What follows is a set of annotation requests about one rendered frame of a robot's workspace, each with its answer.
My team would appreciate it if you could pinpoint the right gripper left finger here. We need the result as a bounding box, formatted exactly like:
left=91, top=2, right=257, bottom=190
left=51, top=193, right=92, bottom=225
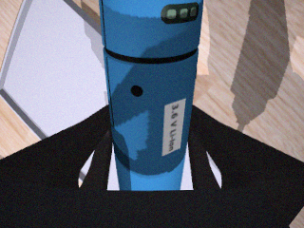
left=0, top=104, right=113, bottom=190

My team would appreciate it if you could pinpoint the grey shallow rectangular tray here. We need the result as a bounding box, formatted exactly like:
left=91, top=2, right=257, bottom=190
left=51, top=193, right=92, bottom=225
left=0, top=0, right=108, bottom=141

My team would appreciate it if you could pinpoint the blue nut driver barrel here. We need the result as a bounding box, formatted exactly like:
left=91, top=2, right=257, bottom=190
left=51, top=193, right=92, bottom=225
left=99, top=0, right=204, bottom=190

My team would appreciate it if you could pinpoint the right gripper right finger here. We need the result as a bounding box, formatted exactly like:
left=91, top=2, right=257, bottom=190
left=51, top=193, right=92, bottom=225
left=187, top=105, right=304, bottom=227

